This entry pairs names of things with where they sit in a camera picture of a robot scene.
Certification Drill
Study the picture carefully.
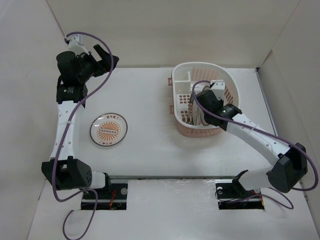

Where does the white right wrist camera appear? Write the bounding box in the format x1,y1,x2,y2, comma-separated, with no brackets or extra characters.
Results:
210,80,226,100

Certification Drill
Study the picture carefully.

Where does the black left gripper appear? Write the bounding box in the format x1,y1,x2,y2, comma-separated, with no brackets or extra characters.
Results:
75,45,119,83

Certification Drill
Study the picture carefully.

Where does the red lettered white plate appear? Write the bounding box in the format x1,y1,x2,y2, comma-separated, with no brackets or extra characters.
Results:
195,86,213,127

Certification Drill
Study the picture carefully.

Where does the white pink dish rack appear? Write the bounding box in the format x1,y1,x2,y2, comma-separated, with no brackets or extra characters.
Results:
168,62,241,138

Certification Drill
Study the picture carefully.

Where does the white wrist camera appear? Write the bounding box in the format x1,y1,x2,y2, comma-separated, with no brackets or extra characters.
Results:
210,80,226,100
64,34,85,52

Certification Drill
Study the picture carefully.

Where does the orange sunburst white plate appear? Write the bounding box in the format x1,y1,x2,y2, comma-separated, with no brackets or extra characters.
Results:
89,112,128,147

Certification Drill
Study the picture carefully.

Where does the green rimmed white plate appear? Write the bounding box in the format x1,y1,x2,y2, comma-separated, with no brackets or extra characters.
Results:
188,95,197,126

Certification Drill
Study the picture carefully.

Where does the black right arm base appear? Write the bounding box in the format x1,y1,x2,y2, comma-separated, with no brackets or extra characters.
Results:
214,170,265,210

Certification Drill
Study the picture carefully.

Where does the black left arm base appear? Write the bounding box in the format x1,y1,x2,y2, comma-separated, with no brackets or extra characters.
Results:
80,183,128,211

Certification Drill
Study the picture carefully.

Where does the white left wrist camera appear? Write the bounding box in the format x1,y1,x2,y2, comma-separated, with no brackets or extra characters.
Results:
64,34,85,52

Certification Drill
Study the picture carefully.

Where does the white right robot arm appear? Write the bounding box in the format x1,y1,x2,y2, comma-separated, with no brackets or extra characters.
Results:
196,90,308,197

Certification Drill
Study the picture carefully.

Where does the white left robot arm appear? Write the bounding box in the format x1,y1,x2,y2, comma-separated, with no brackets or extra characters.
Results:
41,44,119,199

